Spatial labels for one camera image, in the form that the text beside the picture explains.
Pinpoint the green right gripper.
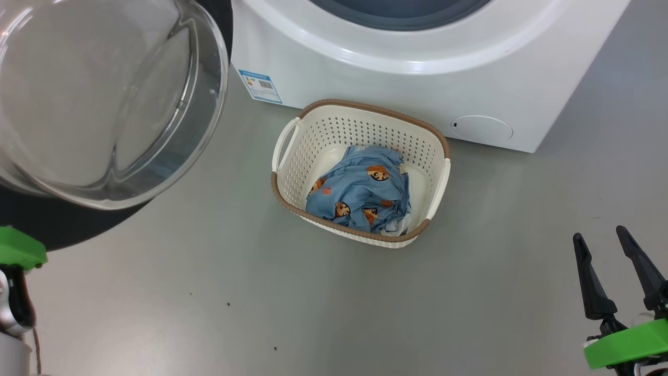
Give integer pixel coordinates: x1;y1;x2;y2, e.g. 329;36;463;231
573;226;668;376

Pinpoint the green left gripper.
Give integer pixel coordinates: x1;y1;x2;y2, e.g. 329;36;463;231
0;226;47;269

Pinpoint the black round glass washer door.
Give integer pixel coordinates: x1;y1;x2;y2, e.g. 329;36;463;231
0;0;233;252

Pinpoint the blue bear print garment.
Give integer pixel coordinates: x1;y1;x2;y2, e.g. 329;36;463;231
306;145;412;234

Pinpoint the white front-load washing machine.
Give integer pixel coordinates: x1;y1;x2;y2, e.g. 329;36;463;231
231;0;632;154

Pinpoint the grey rubber door gasket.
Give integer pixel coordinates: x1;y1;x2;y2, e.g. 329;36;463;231
308;0;494;31

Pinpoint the cream basket with brown rim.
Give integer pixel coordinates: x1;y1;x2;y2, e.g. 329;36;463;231
271;99;451;249

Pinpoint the blue energy label sticker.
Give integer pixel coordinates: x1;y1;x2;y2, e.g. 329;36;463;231
238;69;283;104

